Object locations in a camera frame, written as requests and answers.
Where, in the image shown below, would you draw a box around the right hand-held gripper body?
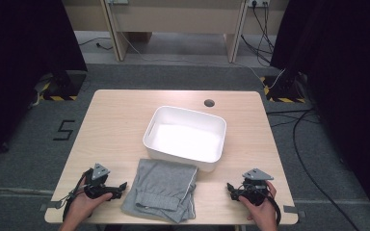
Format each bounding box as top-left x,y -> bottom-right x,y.
237,167 -> 275,207

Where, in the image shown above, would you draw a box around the short black cable with plug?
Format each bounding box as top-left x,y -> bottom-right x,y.
77,37 -> 114,52

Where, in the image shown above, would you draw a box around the bundle of black cables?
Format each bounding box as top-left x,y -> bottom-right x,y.
240,1 -> 277,67

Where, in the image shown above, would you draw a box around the black curtain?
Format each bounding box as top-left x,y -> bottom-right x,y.
269,0 -> 370,229
0,0 -> 89,169

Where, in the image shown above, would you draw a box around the person's right hand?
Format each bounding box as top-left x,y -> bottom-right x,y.
238,180 -> 278,224

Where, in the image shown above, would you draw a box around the black stand base striped tape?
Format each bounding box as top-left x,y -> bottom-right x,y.
259,74 -> 306,104
34,70 -> 88,102

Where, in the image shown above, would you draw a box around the folded grey pants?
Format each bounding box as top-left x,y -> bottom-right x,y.
120,158 -> 199,224

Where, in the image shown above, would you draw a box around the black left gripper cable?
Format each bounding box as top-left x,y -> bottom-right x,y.
57,171 -> 93,223

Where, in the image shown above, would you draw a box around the white plastic bin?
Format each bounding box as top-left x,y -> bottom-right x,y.
142,105 -> 227,173

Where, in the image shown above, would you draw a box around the person's left hand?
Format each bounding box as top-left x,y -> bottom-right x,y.
66,177 -> 114,223

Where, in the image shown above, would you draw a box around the long black floor cable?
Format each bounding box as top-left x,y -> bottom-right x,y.
265,108 -> 362,231

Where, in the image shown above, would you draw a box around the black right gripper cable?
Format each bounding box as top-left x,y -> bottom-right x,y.
267,192 -> 282,226

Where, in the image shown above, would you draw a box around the white wall socket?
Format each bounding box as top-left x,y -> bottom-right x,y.
248,0 -> 272,8

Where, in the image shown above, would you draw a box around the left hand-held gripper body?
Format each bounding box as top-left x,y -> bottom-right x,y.
83,163 -> 114,200

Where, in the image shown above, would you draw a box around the grey tape strip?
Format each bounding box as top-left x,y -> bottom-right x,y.
39,200 -> 63,212
282,205 -> 306,219

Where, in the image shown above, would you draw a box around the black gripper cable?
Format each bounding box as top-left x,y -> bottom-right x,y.
267,192 -> 282,226
57,171 -> 93,223

